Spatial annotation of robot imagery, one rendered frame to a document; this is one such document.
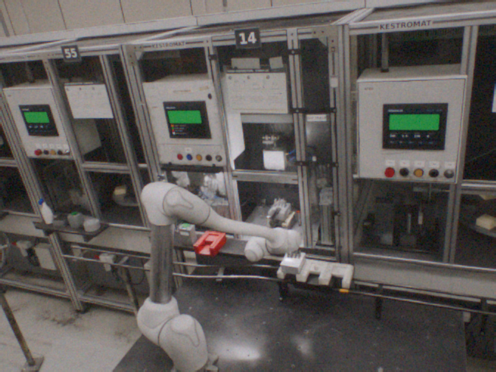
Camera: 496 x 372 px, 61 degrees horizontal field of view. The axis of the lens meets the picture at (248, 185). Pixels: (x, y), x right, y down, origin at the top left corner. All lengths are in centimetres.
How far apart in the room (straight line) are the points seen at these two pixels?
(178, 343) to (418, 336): 108
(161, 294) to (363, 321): 98
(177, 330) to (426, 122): 135
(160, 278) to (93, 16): 571
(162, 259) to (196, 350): 42
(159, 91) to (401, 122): 121
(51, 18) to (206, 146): 583
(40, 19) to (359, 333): 698
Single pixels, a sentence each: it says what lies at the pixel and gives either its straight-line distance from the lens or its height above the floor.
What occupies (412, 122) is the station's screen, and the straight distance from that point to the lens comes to 189.
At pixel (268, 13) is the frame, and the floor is 206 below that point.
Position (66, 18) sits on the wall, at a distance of 758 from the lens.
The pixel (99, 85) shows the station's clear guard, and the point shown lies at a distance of 255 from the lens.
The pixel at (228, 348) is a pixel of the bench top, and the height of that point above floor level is 68.
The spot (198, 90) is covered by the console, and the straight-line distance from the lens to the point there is 216.
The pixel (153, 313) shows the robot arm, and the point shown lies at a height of 95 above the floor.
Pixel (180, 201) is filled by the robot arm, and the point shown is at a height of 148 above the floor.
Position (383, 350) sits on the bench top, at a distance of 210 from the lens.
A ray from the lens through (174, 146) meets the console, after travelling 235.
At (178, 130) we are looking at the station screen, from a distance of 226.
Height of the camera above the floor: 220
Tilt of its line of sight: 25 degrees down
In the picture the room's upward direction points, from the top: 8 degrees counter-clockwise
